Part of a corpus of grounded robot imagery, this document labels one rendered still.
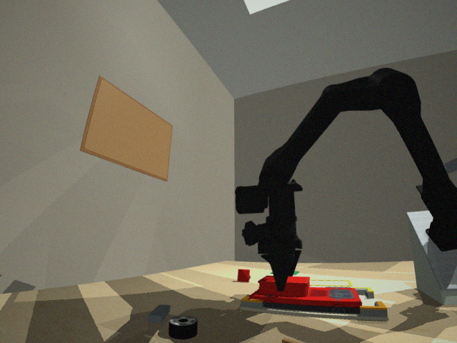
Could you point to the small red block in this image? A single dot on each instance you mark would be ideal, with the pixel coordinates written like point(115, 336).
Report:
point(243, 275)

